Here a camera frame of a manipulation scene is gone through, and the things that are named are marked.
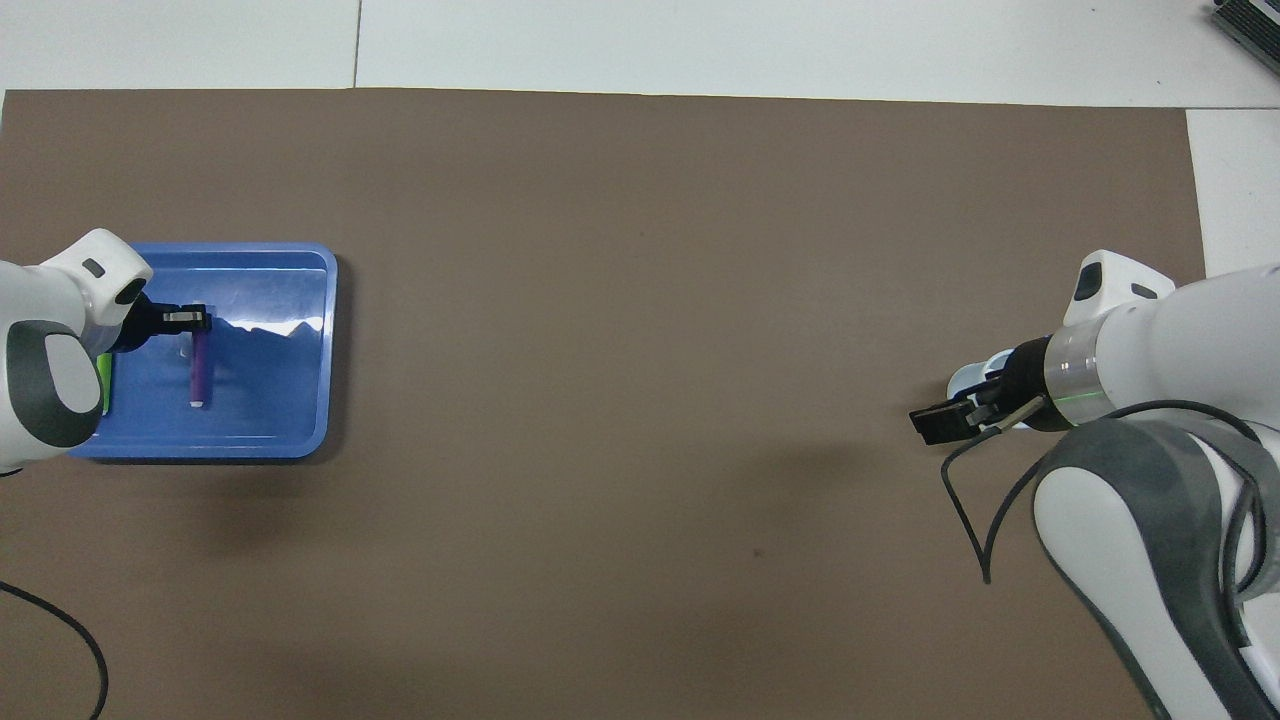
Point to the grey ribbed device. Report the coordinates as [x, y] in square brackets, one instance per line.
[1250, 20]

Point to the blue plastic tray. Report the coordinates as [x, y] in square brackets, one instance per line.
[270, 400]

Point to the translucent plastic cup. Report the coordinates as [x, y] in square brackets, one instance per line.
[965, 380]

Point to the green pen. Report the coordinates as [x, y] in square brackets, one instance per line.
[105, 385]

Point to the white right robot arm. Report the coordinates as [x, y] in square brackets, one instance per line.
[1180, 340]

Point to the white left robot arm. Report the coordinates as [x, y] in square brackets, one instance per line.
[50, 300]

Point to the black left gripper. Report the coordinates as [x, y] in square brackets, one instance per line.
[145, 322]

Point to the purple pen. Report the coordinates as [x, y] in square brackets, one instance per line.
[200, 375]

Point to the brown table mat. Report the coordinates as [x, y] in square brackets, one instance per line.
[640, 300]

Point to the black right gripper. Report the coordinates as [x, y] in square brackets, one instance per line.
[1030, 385]

